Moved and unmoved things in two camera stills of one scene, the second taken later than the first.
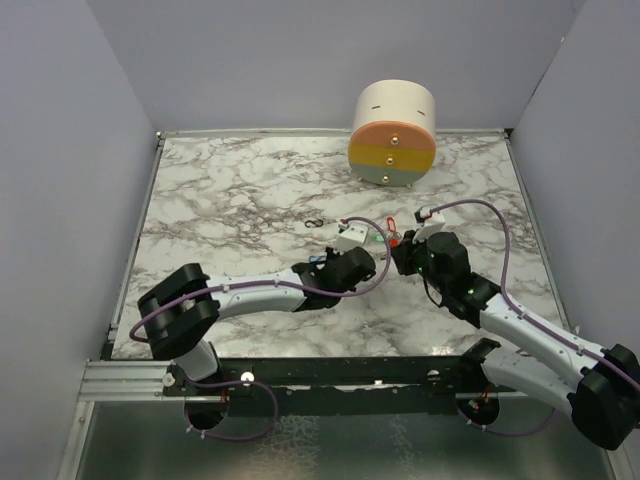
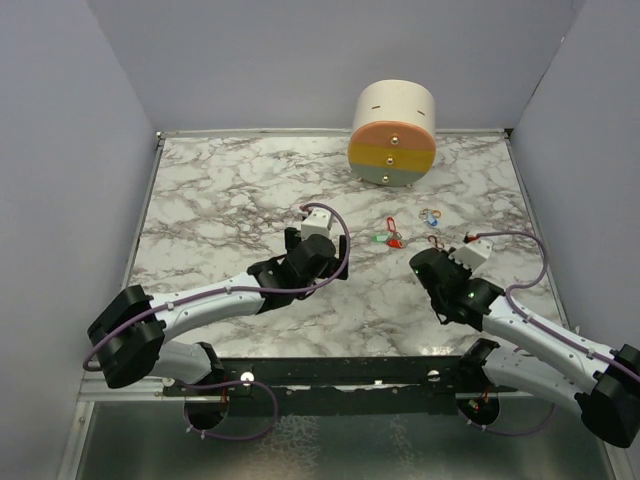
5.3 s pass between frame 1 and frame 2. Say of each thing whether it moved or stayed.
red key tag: stayed
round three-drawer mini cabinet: stayed
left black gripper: moved
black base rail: stayed
